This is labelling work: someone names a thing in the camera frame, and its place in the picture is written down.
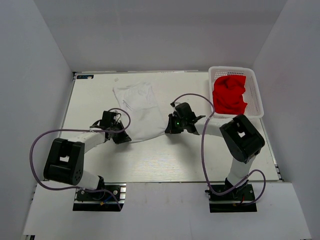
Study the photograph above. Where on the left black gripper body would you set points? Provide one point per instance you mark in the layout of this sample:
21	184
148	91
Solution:
120	137

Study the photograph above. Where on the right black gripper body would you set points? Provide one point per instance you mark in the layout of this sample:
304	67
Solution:
177	125

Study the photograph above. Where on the white t shirt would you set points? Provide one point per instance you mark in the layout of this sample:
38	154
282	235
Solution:
140	103

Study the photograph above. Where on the red t shirt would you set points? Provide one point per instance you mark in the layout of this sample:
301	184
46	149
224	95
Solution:
228	93

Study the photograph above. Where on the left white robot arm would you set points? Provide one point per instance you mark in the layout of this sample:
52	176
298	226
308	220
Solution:
65	161

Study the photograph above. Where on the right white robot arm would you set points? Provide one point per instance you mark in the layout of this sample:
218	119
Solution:
242	139

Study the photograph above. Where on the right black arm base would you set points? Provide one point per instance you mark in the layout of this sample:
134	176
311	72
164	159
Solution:
229	203

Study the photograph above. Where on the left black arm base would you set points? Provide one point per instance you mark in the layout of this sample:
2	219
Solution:
100	201

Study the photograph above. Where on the blue table label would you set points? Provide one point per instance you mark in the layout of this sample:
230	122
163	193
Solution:
85	76

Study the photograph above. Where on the white plastic basket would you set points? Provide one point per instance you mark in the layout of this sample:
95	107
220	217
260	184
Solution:
251	96

